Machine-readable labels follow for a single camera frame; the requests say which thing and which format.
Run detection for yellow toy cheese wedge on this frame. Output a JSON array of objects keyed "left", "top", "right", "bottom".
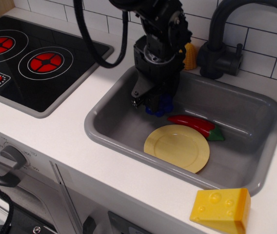
[{"left": 189, "top": 188, "right": 251, "bottom": 234}]

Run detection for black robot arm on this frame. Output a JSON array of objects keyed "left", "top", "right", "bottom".
[{"left": 111, "top": 0, "right": 192, "bottom": 117}]

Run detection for yellow toy plate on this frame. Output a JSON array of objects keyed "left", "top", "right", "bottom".
[{"left": 144, "top": 124, "right": 210, "bottom": 173}]

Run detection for black braided cable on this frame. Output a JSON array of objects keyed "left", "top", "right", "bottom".
[{"left": 73, "top": 0, "right": 129, "bottom": 69}]

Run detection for blue toy blueberries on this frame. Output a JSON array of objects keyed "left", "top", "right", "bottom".
[{"left": 145, "top": 94, "right": 174, "bottom": 117}]

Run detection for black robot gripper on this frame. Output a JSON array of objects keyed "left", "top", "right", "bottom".
[{"left": 131, "top": 36, "right": 185, "bottom": 113}]

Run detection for grey sink basin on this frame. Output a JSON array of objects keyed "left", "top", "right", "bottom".
[{"left": 84, "top": 67, "right": 277, "bottom": 195}]

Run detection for red toy chili pepper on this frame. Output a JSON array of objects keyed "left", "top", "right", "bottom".
[{"left": 167, "top": 115, "right": 225, "bottom": 141}]

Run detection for dark grey faucet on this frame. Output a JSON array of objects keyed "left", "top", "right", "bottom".
[{"left": 197, "top": 0, "right": 277, "bottom": 79}]

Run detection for grey toy oven front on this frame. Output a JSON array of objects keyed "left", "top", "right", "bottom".
[{"left": 0, "top": 133, "right": 147, "bottom": 234}]

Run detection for black toy stove top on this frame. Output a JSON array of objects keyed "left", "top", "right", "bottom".
[{"left": 0, "top": 15, "right": 115, "bottom": 119}]

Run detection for yellow toy corn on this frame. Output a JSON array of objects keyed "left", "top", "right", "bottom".
[{"left": 183, "top": 43, "right": 198, "bottom": 71}]

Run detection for grey oven knob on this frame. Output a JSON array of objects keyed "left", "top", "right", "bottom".
[{"left": 0, "top": 145, "right": 27, "bottom": 170}]

